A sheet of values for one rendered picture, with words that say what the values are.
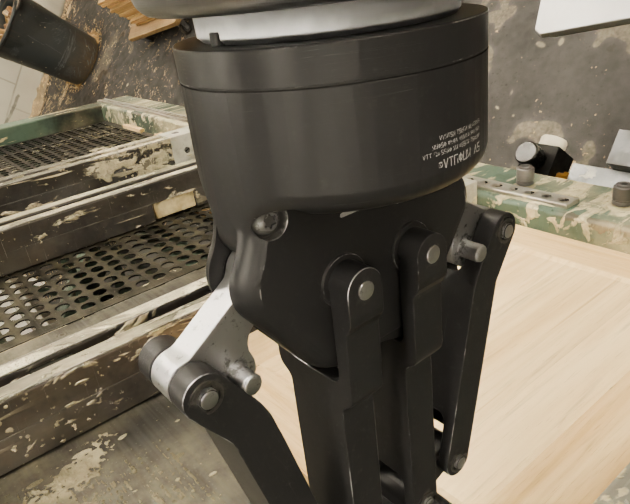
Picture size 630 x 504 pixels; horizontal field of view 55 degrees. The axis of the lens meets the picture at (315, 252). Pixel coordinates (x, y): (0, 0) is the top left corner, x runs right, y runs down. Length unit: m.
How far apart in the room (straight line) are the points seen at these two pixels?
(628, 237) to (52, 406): 0.65
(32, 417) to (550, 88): 1.76
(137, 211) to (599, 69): 1.42
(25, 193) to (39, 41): 3.70
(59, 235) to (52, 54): 4.00
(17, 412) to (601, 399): 0.49
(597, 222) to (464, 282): 0.62
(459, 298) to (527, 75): 1.91
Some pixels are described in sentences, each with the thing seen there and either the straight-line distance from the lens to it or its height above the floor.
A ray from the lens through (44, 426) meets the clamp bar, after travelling 0.61.
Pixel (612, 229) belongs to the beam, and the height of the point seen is 0.91.
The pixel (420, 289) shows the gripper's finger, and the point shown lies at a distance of 0.17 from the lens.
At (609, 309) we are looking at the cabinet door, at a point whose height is 0.99.
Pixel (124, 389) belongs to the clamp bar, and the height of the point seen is 1.34.
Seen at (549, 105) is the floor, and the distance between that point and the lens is 2.02.
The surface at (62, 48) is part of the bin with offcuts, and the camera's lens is 4.99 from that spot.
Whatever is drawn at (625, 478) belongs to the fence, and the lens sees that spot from 0.48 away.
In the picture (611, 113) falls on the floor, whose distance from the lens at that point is 1.93.
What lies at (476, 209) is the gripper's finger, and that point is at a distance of 0.21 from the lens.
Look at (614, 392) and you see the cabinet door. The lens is 0.58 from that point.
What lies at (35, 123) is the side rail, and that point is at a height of 1.07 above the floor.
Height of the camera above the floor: 1.64
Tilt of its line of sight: 43 degrees down
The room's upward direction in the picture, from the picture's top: 71 degrees counter-clockwise
